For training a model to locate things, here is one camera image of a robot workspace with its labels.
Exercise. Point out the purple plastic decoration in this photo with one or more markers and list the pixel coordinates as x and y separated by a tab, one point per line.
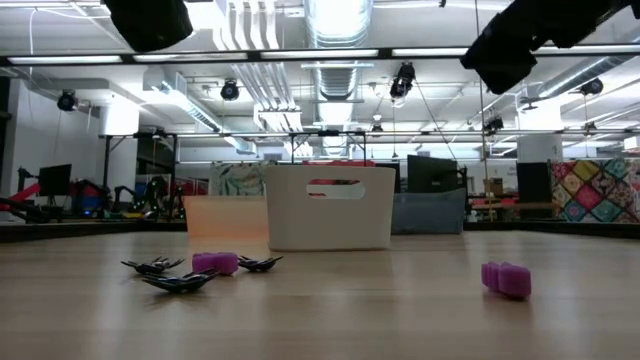
510	280
217	262

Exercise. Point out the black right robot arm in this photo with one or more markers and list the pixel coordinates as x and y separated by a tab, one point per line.
565	20

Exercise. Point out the black ceiling spotlight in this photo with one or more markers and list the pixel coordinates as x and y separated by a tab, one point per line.
592	86
494	123
230	91
66	101
402	80

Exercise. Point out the black computer monitor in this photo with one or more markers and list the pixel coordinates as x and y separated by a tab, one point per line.
430	175
55	180
532	182

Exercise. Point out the brown cardboard box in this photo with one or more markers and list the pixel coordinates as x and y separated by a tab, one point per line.
493	187

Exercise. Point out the wooden background table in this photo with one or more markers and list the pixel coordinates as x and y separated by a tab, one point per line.
495	205

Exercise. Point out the colourful patchwork quilt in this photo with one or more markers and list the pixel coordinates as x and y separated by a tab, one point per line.
595	190

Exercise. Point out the grey translucent plastic bin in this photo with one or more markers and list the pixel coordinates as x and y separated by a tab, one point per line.
430	215

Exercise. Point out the black beam with light strips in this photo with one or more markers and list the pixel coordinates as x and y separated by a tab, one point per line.
320	52

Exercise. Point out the floral patterned board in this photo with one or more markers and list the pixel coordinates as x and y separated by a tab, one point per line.
237	180

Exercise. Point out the orange translucent plastic bin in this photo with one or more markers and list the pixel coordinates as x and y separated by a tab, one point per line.
225	217

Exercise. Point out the white ceiling ventilation duct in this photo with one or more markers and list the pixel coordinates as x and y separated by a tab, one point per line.
200	115

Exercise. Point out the black background workstation frame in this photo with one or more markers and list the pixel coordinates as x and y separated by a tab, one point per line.
106	160

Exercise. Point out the silver ceiling air duct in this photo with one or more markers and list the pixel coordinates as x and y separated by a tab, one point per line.
339	82

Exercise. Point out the black aluminium table frame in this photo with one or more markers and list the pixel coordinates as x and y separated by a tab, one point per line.
75	231

